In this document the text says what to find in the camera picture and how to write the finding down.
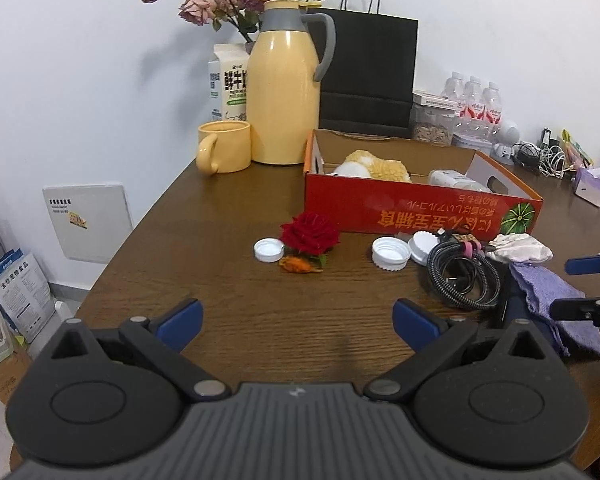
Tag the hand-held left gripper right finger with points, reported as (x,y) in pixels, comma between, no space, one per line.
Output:
(412,322)

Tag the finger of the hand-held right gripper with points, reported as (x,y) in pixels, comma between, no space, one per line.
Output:
(580,307)
(585,264)

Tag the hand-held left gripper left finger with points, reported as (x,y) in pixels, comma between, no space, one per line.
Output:
(182,322)

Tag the purple knitted cloth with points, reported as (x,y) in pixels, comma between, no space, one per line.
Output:
(555,300)

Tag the dark blue pouch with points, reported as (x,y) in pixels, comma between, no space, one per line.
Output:
(515,305)

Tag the white cloth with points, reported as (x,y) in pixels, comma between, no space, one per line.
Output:
(520,249)

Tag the large ribbed white cap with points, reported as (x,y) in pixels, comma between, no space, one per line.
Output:
(390,252)

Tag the small white bottle cap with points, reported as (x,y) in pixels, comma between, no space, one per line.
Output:
(268,250)

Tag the red cardboard box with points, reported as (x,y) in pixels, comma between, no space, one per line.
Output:
(405,207)

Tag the red rose flower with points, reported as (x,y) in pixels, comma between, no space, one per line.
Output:
(310,232)

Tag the purple tissue pack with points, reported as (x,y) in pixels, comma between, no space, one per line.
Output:
(595,187)

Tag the yellow green packet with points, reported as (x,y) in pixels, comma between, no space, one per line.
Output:
(575,147)

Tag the orange dried flower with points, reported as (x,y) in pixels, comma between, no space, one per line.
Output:
(297,264)

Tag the white plastic bottle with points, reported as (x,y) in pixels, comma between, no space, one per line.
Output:
(452,179)

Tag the white round toy robot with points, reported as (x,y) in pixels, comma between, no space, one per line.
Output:
(509,132)

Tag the yellow white plush toy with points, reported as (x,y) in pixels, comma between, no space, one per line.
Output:
(380,167)

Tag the clear plastic container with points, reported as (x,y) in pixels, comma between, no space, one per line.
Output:
(472,144)

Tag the blue white carton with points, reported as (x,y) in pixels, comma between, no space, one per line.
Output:
(17,295)

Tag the yellow ceramic mug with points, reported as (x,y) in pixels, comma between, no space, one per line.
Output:
(230,147)

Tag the clear jar of seeds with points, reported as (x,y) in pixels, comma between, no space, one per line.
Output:
(431,130)

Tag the flat white box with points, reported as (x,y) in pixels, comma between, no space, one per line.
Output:
(435,99)

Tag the white milk carton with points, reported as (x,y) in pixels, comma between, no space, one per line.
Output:
(227,85)

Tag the yellow thermos jug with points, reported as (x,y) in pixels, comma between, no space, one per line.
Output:
(282,95)

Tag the black paper bag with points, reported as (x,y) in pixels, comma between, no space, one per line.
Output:
(367,70)

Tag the white wall panel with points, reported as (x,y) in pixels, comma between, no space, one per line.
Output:
(90,220)

